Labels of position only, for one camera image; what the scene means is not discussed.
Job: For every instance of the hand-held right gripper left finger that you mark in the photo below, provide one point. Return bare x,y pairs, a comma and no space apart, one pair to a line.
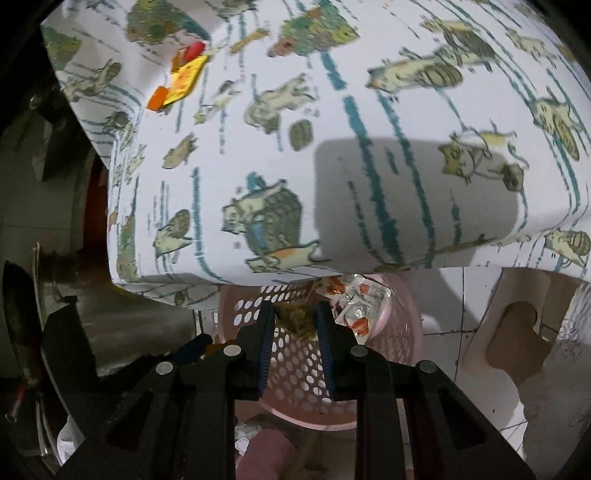
264,344

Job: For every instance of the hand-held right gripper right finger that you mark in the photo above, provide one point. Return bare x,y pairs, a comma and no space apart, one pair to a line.
326,346

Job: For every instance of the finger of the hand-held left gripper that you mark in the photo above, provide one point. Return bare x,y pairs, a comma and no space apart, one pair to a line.
188,353

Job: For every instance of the brown snack wrapper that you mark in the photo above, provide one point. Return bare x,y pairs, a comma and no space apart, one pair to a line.
296,319

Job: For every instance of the pink plastic mesh basket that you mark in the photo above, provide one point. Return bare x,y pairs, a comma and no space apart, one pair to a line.
295,378

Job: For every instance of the red and white snack wrapper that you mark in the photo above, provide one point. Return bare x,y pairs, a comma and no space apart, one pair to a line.
362,304

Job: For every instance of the pink cloth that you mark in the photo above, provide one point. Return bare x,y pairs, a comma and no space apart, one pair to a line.
270,454

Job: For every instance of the brown cardboard box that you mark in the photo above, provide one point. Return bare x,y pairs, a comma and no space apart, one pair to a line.
485,300

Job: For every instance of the cat print white cloth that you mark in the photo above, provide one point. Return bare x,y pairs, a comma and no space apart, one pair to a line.
369,184

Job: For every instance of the white sketched cloth bag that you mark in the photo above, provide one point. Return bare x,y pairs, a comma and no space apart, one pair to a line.
563,397

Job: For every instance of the yellow and orange snack wrapper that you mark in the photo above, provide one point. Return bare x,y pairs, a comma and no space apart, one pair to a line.
183,81

